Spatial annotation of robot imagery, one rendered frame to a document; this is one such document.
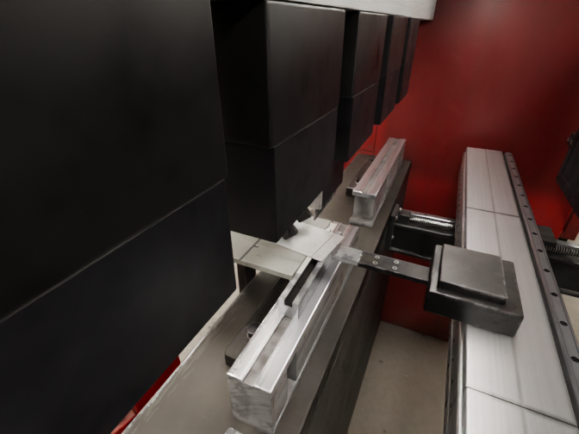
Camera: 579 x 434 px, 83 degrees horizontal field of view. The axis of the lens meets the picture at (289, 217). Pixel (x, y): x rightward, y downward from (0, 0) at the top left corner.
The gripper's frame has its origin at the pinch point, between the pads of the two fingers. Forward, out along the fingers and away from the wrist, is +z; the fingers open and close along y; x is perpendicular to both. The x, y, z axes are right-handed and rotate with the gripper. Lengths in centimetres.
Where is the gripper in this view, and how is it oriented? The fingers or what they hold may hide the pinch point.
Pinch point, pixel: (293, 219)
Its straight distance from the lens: 57.2
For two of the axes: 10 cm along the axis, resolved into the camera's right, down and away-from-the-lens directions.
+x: -7.0, 3.9, 6.0
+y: 4.2, -4.6, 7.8
